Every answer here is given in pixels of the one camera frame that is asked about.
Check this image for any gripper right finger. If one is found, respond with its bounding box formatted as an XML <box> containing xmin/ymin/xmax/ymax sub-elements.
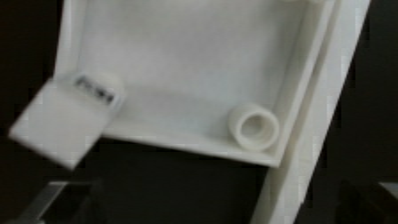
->
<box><xmin>337</xmin><ymin>181</ymin><xmax>398</xmax><ymax>224</ymax></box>

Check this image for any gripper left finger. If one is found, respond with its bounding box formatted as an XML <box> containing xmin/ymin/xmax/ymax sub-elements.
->
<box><xmin>8</xmin><ymin>181</ymin><xmax>99</xmax><ymax>224</ymax></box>

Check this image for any white table leg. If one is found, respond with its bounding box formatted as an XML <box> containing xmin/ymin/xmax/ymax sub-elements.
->
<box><xmin>10</xmin><ymin>73</ymin><xmax>127</xmax><ymax>170</ymax></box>

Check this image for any white square tabletop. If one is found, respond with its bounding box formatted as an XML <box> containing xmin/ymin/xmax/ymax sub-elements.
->
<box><xmin>56</xmin><ymin>0</ymin><xmax>338</xmax><ymax>166</ymax></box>

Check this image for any white U-shaped obstacle fence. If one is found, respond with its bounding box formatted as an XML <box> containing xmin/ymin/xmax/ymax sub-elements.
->
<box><xmin>250</xmin><ymin>0</ymin><xmax>372</xmax><ymax>224</ymax></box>

